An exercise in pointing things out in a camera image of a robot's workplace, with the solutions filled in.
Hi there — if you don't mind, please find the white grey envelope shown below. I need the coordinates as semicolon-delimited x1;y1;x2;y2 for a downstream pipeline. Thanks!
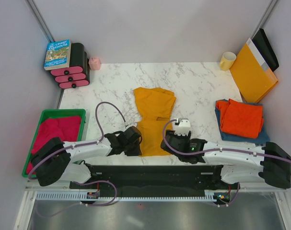
246;38;269;71

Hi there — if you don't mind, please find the small pink cube box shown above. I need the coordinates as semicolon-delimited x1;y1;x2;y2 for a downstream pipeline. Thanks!
88;57;101;70

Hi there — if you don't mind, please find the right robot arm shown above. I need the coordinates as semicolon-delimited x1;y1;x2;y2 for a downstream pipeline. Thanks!
161;130;291;189

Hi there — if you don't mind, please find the black pink drawer unit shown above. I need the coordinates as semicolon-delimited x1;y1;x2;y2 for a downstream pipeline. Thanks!
50;43;90;89

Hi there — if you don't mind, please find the pink crumpled t shirt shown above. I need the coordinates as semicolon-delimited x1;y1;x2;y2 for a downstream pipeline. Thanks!
26;115;82;174

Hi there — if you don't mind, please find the yellow t shirt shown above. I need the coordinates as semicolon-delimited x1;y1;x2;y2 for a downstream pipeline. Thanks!
134;87;176;157

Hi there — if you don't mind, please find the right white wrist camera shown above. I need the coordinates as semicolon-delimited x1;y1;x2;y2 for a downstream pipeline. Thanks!
174;118;191;136

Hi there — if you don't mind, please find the orange padded envelope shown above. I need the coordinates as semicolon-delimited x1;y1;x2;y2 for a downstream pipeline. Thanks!
230;44;279;103

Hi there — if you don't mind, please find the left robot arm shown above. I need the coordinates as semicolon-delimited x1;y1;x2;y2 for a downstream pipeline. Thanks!
30;126;142;188

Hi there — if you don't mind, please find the yellow mug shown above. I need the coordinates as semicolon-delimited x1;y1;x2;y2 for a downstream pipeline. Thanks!
220;51;237;71

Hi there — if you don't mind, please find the green plastic tray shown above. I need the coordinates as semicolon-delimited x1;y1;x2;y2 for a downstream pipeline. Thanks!
21;109;87;179

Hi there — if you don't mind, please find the blue treehouse book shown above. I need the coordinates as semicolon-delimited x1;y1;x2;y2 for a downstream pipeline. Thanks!
44;39;71;71

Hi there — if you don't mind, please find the blue folded t shirt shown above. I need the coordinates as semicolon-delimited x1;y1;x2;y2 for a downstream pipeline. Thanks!
215;99;270;145

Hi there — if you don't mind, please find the orange folded t shirt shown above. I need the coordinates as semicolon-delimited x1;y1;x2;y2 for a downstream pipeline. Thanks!
215;99;264;139

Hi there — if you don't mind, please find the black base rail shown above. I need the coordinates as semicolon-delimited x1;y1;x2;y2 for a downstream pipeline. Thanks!
70;165;238;198

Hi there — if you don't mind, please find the black folder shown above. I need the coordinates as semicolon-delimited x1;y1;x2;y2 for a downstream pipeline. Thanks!
252;28;279;72

